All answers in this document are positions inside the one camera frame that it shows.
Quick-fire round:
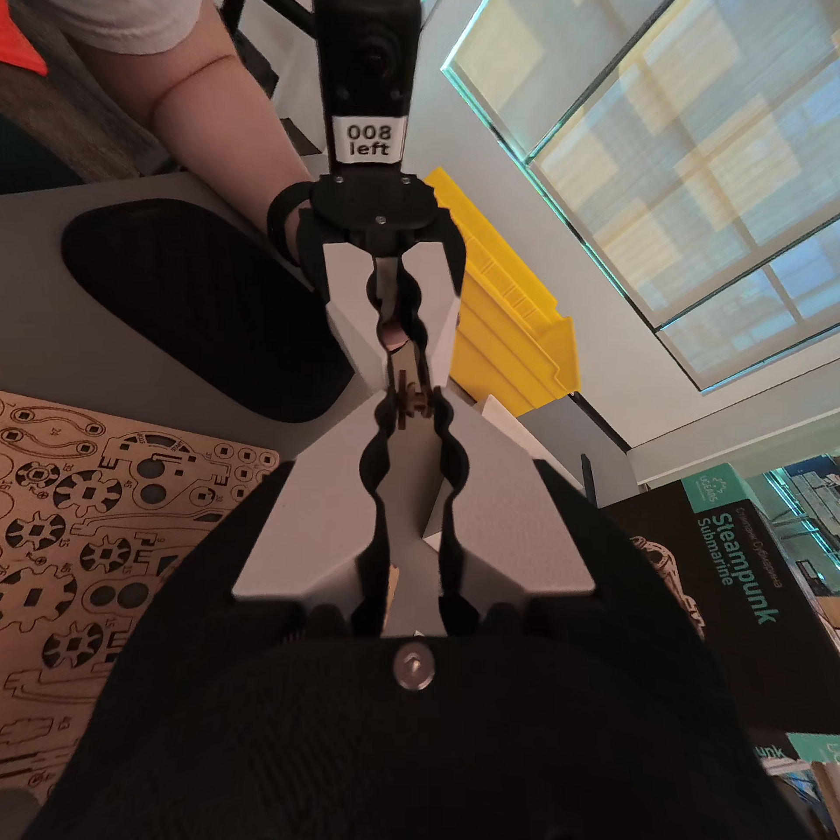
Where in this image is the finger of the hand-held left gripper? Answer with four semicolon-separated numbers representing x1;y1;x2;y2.
323;241;388;388
400;243;459;388

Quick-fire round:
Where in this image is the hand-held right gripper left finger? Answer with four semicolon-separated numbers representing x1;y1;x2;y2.
231;392;395;634

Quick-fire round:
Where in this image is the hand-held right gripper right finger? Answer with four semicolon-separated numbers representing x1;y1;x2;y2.
433;388;597;634

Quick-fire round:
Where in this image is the small wooden gear assembly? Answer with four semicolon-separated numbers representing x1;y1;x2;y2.
392;367;439;431

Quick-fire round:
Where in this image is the laser-cut wooden parts sheet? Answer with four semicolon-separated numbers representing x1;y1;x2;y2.
0;390;280;808

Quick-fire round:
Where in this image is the person's left forearm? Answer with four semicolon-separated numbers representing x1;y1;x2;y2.
85;0;315;227

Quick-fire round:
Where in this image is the yellow plastic bin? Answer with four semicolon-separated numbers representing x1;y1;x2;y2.
423;167;581;417

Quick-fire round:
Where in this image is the white cardboard box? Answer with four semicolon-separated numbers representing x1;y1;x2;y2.
420;392;588;553

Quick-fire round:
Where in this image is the black quilted cushion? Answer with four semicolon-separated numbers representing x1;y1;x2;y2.
62;199;355;424

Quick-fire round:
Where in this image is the window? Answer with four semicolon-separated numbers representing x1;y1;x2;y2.
443;0;840;393

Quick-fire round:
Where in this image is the teal black cardboard box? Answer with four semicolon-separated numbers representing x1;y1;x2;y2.
755;731;840;840

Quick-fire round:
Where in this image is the orange plastic piece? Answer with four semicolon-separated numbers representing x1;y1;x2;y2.
0;0;48;76

